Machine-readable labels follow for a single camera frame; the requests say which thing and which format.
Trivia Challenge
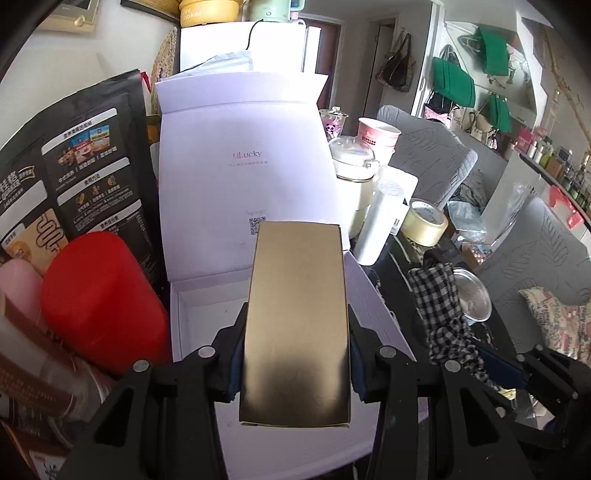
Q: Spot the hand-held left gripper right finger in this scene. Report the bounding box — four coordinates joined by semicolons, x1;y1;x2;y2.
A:
348;305;536;480

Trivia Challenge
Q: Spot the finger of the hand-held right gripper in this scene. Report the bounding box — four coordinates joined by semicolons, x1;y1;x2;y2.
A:
478;344;580;416

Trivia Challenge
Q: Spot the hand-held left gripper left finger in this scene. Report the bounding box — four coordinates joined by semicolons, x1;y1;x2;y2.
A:
58;302;250;480

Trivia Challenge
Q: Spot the gold cardboard box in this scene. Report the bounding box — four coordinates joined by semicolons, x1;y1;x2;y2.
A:
239;222;352;428

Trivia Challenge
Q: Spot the checked scrunchie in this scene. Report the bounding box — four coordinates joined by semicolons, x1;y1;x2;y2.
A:
409;263;495;384

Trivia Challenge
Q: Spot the white gift box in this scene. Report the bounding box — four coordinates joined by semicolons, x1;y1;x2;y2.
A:
154;71;419;480

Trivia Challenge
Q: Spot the floral cushion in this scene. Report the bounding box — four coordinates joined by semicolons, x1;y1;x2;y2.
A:
519;287;591;363

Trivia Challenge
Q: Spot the metal bowl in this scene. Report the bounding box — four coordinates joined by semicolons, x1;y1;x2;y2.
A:
452;268;492;324

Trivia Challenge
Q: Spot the grey chair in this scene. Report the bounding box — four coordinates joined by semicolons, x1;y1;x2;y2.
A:
379;105;478;208
475;196;591;365

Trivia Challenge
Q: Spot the white plastic roll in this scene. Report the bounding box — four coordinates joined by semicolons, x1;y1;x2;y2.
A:
353;180;411;266

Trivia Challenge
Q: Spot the red canister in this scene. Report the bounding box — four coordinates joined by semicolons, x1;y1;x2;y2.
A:
41;232;172;370

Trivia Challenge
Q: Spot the beige tape roll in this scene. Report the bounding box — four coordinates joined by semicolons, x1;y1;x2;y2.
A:
401;198;448;245

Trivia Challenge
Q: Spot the clear plastic bag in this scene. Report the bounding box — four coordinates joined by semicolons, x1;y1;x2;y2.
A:
448;200;485;241

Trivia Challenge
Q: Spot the cream pot with glass lid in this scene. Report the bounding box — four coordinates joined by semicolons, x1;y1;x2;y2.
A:
329;135;380;238

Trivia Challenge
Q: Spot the white carton box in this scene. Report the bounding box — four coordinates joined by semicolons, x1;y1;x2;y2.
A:
379;165;419;204

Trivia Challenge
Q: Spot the row of cosmetic bottles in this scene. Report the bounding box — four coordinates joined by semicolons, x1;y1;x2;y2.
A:
517;129;591;213

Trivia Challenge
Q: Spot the pink paper cup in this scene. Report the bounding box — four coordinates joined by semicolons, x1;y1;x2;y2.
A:
358;117;402;160

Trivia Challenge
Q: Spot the panda print glass cup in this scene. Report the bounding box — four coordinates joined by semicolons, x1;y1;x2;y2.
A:
321;107;349;141

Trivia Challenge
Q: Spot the black snack bag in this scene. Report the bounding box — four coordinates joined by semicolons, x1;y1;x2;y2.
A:
0;69;162;296

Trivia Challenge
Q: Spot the green tote bag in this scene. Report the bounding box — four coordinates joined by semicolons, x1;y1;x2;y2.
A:
431;56;476;108
487;95;512;134
478;25;511;77

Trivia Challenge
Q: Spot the dark handbag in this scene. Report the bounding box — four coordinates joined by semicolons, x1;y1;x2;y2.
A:
379;33;414;93

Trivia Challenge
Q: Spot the brown door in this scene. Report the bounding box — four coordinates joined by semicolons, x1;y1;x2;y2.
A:
318;21;342;112

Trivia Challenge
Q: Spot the woven round trivet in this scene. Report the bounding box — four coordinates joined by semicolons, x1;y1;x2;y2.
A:
152;28;180;84

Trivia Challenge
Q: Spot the white refrigerator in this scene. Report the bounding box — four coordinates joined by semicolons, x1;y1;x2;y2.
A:
179;21;321;77

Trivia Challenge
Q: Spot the yellow cooker pot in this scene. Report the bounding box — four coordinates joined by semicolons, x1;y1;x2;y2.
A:
179;0;241;27

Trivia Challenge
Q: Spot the green electric kettle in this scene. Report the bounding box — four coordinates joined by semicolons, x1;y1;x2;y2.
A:
249;0;296;21

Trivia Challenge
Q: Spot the black power cable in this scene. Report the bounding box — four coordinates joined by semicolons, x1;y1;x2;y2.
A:
245;21;264;51

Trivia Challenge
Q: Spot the beige wall intercom panel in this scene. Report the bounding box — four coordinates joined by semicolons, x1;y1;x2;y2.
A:
46;0;100;31

